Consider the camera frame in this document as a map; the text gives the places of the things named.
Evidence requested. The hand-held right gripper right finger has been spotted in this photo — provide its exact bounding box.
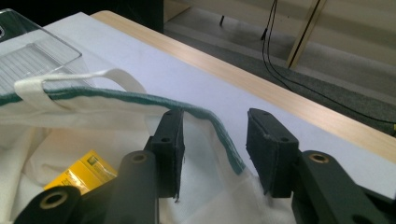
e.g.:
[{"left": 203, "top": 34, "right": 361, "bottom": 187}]
[{"left": 245, "top": 107, "right": 301, "bottom": 200}]

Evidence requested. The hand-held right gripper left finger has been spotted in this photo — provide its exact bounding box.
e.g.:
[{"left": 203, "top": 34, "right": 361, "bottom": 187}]
[{"left": 143, "top": 107, "right": 187, "bottom": 203}]

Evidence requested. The white green orange tote bag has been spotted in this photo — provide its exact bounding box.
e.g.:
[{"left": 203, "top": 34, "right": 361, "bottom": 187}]
[{"left": 0, "top": 67, "right": 297, "bottom": 224}]

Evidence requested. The yellow box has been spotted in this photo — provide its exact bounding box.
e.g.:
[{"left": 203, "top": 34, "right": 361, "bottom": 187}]
[{"left": 43, "top": 149, "right": 119, "bottom": 196}]

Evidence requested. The clear plastic bin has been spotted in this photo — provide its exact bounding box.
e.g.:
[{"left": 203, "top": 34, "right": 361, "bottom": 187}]
[{"left": 0, "top": 7, "right": 95, "bottom": 98}]

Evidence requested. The black curtain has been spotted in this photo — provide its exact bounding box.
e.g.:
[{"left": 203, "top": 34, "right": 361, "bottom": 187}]
[{"left": 0, "top": 0, "right": 165, "bottom": 34}]

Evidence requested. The black floor cable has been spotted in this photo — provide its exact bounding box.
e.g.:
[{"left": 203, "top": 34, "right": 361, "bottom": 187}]
[
  {"left": 265, "top": 0, "right": 396, "bottom": 125},
  {"left": 261, "top": 0, "right": 295, "bottom": 93}
]

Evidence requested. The beige wooden post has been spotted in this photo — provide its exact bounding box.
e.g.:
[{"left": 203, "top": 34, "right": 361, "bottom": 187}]
[{"left": 285, "top": 0, "right": 329, "bottom": 70}]

